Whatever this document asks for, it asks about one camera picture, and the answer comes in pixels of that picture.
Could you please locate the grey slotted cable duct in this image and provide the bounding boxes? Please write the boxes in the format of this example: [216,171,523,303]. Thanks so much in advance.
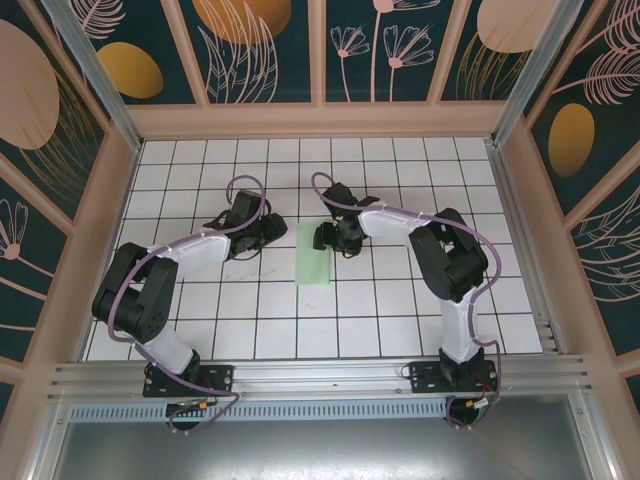
[67,397,451,424]

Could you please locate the wall panel large peach oval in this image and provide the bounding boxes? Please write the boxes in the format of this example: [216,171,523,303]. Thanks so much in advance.
[0,0,112,226]

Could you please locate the wall panel orange oval fern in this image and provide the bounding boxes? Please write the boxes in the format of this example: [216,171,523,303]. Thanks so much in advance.
[522,0,640,217]

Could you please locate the wall panel single pink flower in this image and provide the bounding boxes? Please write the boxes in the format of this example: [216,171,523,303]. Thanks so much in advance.
[0,152,71,369]

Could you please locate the aluminium front rail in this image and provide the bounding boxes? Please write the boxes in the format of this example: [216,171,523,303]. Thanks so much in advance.
[47,353,599,405]

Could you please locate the small circuit board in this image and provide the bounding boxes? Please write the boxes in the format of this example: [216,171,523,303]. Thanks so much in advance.
[166,398,211,417]
[467,394,503,416]

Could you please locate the grey metal front plate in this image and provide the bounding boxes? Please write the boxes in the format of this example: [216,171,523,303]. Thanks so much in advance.
[29,394,619,480]

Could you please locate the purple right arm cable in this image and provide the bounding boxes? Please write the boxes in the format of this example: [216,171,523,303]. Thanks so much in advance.
[310,171,504,431]

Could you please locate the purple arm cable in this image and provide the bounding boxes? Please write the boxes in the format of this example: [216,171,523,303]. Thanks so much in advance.
[107,174,269,437]
[310,171,504,431]

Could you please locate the aluminium corner post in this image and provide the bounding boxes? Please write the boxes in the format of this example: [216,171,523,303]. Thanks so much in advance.
[489,0,586,147]
[42,0,145,154]

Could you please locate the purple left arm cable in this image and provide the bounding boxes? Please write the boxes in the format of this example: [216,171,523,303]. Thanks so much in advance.
[107,174,269,437]

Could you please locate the light green paper sheet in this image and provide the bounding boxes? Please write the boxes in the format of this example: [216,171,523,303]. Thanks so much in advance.
[294,222,334,287]

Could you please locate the wall panel peach circle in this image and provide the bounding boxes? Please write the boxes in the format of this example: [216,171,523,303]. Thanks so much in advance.
[437,0,557,104]

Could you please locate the wall panel orange circle leaves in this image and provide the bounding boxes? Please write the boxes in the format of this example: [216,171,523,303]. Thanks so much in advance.
[178,0,319,106]

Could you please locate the wall panel pink fern leaves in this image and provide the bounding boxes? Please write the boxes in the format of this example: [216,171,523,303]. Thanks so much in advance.
[568,149,640,359]

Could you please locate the aluminium side rail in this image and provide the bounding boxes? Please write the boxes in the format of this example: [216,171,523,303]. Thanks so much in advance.
[485,138,569,355]

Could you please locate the wall panel pink flowers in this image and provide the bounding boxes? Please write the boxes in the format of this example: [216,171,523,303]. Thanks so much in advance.
[322,0,471,106]

